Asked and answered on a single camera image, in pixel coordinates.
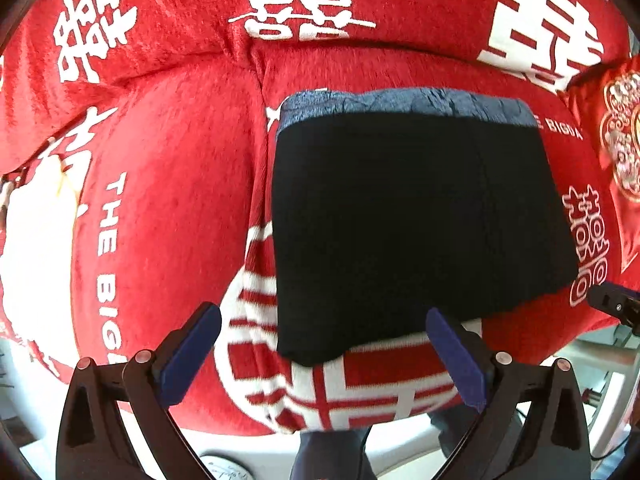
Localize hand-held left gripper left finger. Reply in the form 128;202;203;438
55;301;223;480

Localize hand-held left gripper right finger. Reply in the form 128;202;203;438
425;307;593;480

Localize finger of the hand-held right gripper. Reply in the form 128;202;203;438
586;281;640;337

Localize black pants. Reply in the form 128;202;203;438
272;87;581;367

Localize person's right leg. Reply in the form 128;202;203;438
430;407;476;456

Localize person's leg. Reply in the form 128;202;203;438
290;427;378;480
430;407;476;456

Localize white round dial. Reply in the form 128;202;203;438
199;454;256;480

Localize person's left leg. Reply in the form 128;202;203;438
290;427;378;480

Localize red embroidered pillow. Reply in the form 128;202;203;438
560;54;640;221

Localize red printed blanket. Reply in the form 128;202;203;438
0;0;636;436

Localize white chair frame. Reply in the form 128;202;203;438
550;330;640;461

